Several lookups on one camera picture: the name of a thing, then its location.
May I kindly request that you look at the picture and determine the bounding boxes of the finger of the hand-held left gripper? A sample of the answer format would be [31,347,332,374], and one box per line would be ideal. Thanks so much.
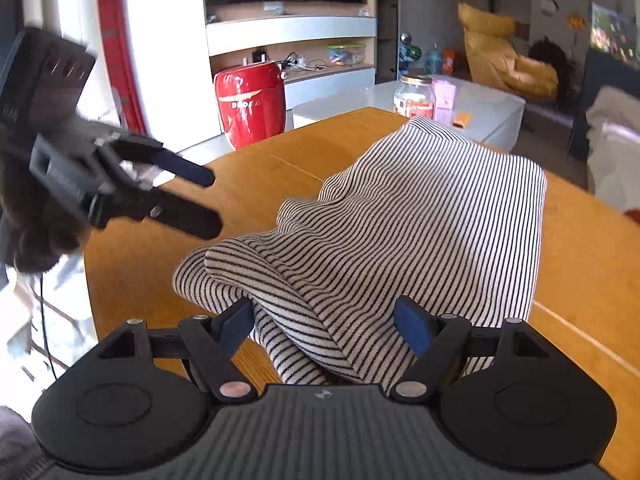
[89,187,223,241]
[112,137,217,189]

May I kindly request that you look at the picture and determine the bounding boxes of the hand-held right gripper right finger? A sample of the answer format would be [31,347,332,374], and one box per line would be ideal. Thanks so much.
[390,295,546,403]

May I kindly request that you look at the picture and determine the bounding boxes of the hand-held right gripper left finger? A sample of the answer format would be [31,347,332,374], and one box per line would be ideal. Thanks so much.
[97,297,256,404]

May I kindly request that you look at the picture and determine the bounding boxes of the striped knit garment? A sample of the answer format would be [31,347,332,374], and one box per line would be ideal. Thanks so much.
[172,117,548,396]

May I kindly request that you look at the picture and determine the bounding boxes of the red goblet-shaped appliance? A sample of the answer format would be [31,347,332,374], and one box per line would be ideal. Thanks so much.
[214,60,287,151]

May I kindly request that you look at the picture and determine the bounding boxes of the white television cabinet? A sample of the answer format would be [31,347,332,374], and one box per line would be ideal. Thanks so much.
[202,2,378,126]

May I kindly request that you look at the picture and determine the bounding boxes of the clear plastic container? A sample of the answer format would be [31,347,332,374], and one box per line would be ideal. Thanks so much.
[327,42,366,67]

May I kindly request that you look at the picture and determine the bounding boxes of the glass jar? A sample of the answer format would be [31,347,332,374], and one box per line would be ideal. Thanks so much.
[393,75,435,118]

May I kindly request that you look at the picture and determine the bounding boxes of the pink box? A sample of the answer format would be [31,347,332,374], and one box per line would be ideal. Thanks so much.
[431,78,457,126]

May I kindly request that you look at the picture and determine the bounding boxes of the white coffee table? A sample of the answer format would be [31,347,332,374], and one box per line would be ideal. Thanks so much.
[292,80,527,153]

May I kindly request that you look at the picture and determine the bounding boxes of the grey cloth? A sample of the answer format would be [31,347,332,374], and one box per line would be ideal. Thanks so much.
[0,405,47,480]

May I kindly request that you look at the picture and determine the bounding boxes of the green ball toy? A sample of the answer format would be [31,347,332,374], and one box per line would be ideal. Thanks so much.
[398,31,423,76]

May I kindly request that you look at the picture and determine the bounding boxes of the yellow armchair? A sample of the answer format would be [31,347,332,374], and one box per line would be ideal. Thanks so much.
[457,2,560,101]

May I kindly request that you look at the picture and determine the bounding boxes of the black chair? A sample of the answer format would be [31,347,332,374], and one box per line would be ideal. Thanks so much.
[527,37,576,108]

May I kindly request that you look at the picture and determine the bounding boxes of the grey blanket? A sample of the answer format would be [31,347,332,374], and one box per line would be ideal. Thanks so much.
[586,85,640,131]

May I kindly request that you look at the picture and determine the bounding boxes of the fish tank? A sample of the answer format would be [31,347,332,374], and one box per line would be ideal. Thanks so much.
[582,0,640,161]

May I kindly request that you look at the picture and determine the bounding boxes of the white power cables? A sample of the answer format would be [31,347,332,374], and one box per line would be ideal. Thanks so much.
[272,50,326,73]

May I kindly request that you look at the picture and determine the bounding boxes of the black cable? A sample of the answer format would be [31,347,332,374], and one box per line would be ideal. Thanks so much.
[37,270,58,383]

